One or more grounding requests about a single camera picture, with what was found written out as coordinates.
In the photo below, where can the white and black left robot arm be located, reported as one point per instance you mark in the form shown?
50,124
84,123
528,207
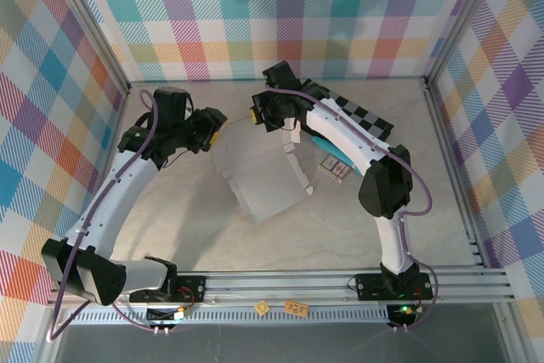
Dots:
119,193

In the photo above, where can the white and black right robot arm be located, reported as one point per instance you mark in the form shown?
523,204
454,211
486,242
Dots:
340,129

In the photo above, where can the teal plastic cylinder tool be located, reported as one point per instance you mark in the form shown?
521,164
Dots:
329,146

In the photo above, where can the small printed card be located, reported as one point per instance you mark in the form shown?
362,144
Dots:
335,168

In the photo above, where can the black and grey chessboard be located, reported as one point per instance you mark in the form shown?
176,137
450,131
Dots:
361,114

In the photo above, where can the yellow square tag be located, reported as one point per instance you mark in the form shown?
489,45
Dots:
262,307

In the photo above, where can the black controller board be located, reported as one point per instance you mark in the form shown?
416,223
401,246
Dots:
401,314
163,315

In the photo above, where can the orange rectangular tag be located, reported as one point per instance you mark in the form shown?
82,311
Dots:
296,307

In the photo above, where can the aluminium side rail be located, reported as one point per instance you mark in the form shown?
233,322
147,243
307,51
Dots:
123,99
455,167

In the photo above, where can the aluminium frame post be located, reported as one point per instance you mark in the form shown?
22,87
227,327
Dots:
461,18
93,23

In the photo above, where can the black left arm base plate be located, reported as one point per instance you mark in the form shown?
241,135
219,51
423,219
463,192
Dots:
191,288

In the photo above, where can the aluminium mounting rail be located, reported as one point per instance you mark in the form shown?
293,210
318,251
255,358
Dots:
276,288

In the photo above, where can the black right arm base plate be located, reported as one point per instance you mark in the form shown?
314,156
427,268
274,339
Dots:
370,286

